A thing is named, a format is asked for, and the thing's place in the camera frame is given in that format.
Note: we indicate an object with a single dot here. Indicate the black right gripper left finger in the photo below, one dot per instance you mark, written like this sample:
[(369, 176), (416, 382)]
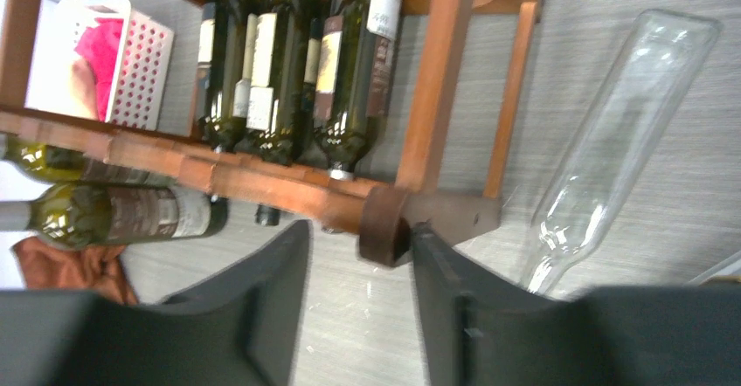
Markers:
[(238, 327)]

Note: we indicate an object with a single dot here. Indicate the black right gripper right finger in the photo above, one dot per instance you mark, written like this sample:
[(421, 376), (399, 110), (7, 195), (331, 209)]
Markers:
[(479, 329)]

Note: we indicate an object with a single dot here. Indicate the dark bottle white label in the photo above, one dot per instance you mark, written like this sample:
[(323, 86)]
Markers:
[(277, 124)]

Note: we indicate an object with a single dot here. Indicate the dark wine bottle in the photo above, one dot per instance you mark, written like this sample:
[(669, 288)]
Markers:
[(357, 61)]

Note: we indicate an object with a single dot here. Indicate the brown wooden wine rack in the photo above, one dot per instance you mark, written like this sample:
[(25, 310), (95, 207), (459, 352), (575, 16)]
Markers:
[(380, 214)]

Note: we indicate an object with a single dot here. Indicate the green bottle far left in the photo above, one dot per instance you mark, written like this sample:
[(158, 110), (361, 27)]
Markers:
[(50, 164)]

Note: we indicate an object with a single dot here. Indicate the clear lying bottle upper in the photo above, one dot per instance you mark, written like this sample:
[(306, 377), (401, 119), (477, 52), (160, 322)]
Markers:
[(652, 73)]

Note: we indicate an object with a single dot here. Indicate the brown towel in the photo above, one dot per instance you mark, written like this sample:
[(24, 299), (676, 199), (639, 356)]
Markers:
[(98, 268)]

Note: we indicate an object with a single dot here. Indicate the peach folded cloth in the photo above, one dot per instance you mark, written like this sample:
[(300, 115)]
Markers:
[(82, 90)]

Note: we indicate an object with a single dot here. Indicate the white plastic basket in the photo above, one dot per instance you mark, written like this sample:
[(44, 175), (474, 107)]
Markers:
[(142, 64)]

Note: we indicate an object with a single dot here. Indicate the pink folded cloth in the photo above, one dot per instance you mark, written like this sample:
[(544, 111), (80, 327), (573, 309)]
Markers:
[(99, 46)]

